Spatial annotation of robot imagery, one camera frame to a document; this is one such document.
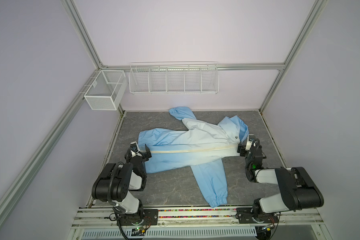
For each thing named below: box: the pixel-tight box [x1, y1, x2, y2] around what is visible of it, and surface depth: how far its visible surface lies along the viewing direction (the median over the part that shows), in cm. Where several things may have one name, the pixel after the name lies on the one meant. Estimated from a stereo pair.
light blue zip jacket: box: [138, 106, 249, 208], surface depth 93 cm
